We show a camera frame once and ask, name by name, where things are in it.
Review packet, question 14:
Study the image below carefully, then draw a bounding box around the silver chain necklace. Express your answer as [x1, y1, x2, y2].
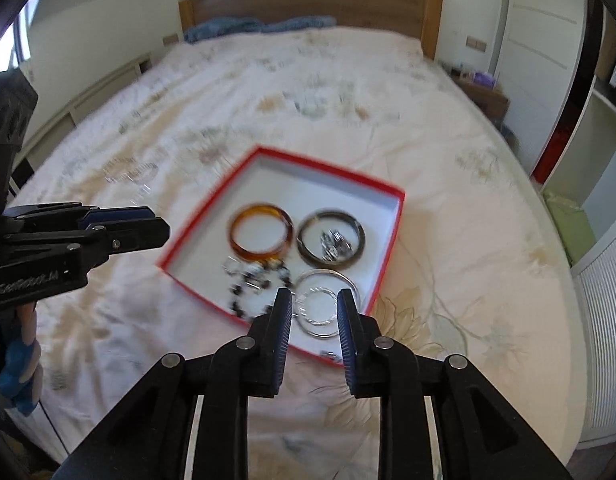
[102, 156, 162, 187]

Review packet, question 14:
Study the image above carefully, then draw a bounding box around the black bead bracelet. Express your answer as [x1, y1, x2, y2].
[229, 262, 295, 322]

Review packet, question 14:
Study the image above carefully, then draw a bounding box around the amber bangle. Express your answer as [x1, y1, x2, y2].
[227, 203, 294, 263]

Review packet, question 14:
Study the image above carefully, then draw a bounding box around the thin silver bangle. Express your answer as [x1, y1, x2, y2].
[293, 269, 362, 339]

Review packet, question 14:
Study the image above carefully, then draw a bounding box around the twisted silver bracelet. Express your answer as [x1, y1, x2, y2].
[292, 285, 340, 328]

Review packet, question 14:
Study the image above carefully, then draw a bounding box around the dark green bangle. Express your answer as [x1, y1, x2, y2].
[296, 209, 366, 270]

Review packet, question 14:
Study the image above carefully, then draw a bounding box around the red jewelry box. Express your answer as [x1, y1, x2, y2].
[159, 146, 406, 365]

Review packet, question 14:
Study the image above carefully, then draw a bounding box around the gloved left hand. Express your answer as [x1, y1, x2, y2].
[0, 304, 43, 417]

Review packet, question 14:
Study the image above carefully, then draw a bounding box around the white low cabinet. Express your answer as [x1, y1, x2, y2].
[9, 53, 152, 196]

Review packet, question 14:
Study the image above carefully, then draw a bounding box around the floral cream bed quilt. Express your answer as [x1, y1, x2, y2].
[9, 27, 586, 479]

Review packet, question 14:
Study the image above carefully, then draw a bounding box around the window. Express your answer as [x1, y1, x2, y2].
[0, 0, 36, 73]

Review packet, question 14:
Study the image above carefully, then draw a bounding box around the green cushion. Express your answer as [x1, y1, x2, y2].
[542, 190, 596, 266]

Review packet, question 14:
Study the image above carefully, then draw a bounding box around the blue pillow right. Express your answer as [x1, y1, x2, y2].
[259, 15, 337, 34]

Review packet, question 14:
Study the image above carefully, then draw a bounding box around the wooden nightstand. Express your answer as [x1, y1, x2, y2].
[452, 77, 510, 126]

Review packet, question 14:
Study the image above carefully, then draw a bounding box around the purple tissue box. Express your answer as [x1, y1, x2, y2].
[473, 72, 497, 89]

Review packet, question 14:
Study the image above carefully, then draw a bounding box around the wooden headboard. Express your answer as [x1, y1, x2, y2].
[179, 0, 444, 60]

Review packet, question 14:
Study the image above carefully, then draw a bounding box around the white wardrobe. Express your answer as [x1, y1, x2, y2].
[496, 0, 616, 243]

